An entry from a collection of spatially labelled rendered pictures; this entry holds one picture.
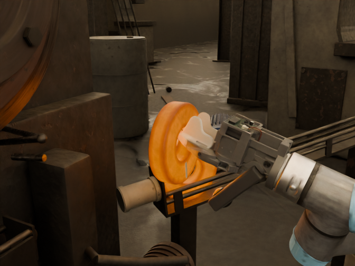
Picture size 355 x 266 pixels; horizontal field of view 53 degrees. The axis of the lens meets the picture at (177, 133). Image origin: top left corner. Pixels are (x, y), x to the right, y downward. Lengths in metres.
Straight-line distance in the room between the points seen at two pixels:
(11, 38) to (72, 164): 0.29
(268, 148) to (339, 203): 0.13
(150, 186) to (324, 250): 0.38
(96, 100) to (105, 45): 2.29
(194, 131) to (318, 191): 0.23
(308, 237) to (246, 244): 1.22
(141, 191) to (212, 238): 1.11
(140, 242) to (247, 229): 0.56
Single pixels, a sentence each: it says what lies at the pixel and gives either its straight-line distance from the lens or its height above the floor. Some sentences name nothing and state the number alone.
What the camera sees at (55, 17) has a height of 1.05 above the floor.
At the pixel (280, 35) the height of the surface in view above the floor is 0.92.
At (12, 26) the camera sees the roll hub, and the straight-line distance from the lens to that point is 0.49.
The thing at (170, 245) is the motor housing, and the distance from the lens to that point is 0.90.
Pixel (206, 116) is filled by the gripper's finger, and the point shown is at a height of 0.88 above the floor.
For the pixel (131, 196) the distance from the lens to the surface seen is 0.81.
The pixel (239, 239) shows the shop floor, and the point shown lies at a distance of 1.89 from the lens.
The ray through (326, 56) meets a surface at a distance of 2.93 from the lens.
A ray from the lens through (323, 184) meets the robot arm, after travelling 0.59.
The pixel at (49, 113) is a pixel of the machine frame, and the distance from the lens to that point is 0.78.
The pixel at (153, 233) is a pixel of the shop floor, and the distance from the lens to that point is 1.91.
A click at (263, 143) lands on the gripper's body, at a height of 0.85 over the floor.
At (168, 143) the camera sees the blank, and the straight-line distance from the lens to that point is 0.62.
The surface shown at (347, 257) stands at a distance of 1.02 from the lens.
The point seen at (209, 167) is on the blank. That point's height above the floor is 0.71.
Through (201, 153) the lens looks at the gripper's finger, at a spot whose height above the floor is 0.83.
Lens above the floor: 1.05
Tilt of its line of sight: 18 degrees down
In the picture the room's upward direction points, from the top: straight up
